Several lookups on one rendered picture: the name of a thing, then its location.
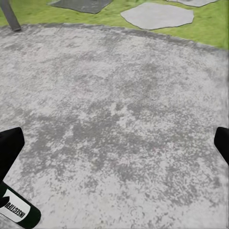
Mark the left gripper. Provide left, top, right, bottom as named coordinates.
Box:
left=0, top=196, right=10, bottom=208

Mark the insectifuge atomizer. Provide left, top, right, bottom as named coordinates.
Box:
left=0, top=181, right=42, bottom=229

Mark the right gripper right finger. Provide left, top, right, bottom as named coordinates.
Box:
left=214, top=127, right=229, bottom=165

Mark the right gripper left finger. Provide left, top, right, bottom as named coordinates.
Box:
left=0, top=127, right=25, bottom=184

